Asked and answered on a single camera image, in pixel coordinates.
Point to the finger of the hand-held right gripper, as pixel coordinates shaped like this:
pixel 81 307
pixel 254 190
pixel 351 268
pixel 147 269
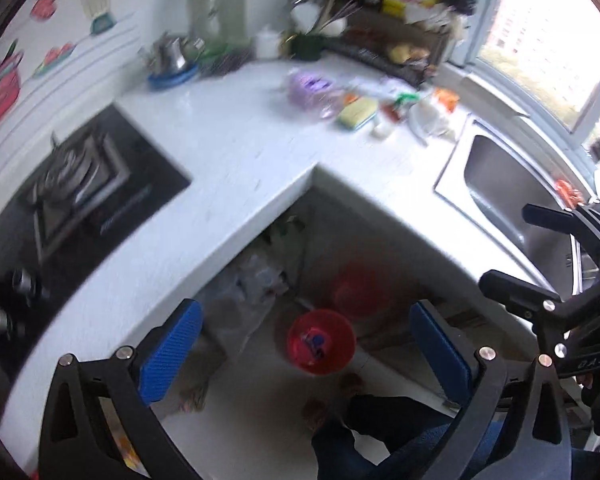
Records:
pixel 515 290
pixel 555 215

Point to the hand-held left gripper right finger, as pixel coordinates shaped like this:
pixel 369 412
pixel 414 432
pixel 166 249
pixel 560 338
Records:
pixel 440 355

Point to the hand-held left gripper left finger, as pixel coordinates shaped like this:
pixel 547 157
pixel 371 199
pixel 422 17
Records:
pixel 172 355

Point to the red trash bin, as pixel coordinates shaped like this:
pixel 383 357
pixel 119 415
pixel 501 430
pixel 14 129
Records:
pixel 325 360

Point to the red sauce packet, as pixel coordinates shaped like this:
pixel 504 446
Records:
pixel 389 111

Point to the person's right hand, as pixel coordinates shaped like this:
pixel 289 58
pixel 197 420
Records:
pixel 587 381

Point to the orange scrubber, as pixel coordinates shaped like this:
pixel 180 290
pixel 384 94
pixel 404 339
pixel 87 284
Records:
pixel 567 192

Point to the steel sink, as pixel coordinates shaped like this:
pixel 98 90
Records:
pixel 500 180

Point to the person's right leg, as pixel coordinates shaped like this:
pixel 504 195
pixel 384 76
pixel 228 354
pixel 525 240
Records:
pixel 400 412

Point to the person's leg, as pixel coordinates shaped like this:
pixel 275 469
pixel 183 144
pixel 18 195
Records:
pixel 400 412
pixel 335 452

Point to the person's right foot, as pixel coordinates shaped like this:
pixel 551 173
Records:
pixel 351 385

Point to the person's foot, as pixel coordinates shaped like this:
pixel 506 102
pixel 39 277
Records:
pixel 351 385
pixel 314 411

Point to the grey plastic bag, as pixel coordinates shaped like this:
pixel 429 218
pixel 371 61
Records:
pixel 250 290

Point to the person's left foot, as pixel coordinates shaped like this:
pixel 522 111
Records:
pixel 314 411

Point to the person's left leg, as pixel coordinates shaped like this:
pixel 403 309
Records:
pixel 335 452

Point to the crumpled white plastic wrapper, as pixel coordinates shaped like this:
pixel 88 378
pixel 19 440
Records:
pixel 432 120

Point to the orange packet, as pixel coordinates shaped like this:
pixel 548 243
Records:
pixel 447 97

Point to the window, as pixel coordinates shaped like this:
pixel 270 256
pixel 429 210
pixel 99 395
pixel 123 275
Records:
pixel 545 25

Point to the black gas stove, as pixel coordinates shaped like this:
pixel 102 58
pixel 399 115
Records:
pixel 145 160

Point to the potato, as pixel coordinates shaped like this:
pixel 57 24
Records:
pixel 399 52
pixel 420 54

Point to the white plastic bag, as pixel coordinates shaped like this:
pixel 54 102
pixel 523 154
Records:
pixel 445 24

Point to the yellow sponge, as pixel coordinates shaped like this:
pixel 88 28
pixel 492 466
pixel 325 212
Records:
pixel 357 112

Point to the blue plate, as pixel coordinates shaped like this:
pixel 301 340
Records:
pixel 172 79

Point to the purple plastic bag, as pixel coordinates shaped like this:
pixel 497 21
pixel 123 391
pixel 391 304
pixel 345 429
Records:
pixel 310 87

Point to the bundle of chopsticks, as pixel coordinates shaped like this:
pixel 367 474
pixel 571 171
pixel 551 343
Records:
pixel 336 15

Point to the dark green mug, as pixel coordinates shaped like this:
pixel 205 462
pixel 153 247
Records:
pixel 307 46

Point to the dark patterned cloth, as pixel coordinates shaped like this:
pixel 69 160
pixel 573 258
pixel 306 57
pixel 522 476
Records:
pixel 227 60

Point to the steel kettle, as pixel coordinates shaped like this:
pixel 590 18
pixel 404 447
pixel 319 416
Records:
pixel 167 52

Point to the white ladle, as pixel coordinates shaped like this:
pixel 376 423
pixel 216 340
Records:
pixel 305 14

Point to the white lidded jar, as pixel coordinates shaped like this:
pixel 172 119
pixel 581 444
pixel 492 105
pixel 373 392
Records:
pixel 267 40

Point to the clear glass carafe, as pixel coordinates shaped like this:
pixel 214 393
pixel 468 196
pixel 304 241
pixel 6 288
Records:
pixel 202 10

